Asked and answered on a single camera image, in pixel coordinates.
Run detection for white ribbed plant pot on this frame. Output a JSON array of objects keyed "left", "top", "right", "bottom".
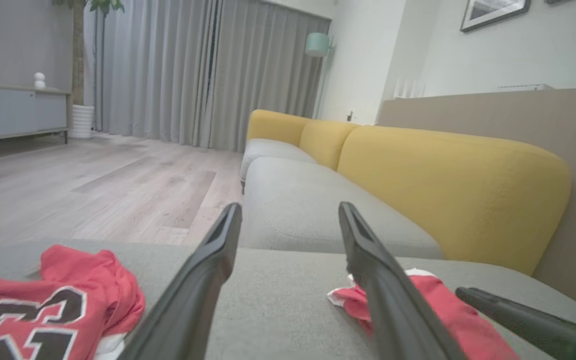
[{"left": 70, "top": 104, "right": 96, "bottom": 140}]

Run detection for red basketball shorts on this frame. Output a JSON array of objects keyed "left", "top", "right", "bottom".
[{"left": 327, "top": 268, "right": 520, "bottom": 360}]

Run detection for black framed wall picture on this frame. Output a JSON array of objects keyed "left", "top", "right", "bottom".
[{"left": 460, "top": 0, "right": 532, "bottom": 34}]

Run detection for green potted tree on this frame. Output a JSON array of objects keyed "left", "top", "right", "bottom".
[{"left": 53, "top": 0, "right": 125, "bottom": 107}]

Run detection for large grey sofa seat cushion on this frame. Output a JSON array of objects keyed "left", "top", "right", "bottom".
[{"left": 0, "top": 239, "right": 576, "bottom": 360}]

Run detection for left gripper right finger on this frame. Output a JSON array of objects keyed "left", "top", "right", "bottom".
[{"left": 338, "top": 201, "right": 469, "bottom": 360}]

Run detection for narrow yellow sofa backrest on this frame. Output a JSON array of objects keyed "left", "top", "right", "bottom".
[{"left": 299, "top": 120, "right": 360, "bottom": 171}]

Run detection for long low TV cabinet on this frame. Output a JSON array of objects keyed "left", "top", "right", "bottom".
[{"left": 0, "top": 82, "right": 73, "bottom": 146}]

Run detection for teal shade floor lamp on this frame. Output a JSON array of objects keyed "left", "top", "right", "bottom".
[{"left": 304, "top": 32, "right": 335, "bottom": 120}]

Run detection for yellow sofa end backrest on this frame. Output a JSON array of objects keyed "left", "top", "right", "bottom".
[{"left": 246, "top": 109, "right": 314, "bottom": 148}]

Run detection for grey pleated curtain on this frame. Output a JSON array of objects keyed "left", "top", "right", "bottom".
[{"left": 84, "top": 0, "right": 332, "bottom": 153}]

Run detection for wide yellow sofa backrest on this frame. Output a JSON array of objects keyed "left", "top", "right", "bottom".
[{"left": 337, "top": 125, "right": 572, "bottom": 277}]

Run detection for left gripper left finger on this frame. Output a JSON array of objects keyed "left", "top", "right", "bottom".
[{"left": 118, "top": 202, "right": 243, "bottom": 360}]

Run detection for red Bulls basketball jersey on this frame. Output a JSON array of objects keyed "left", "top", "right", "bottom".
[{"left": 0, "top": 244, "right": 147, "bottom": 360}]

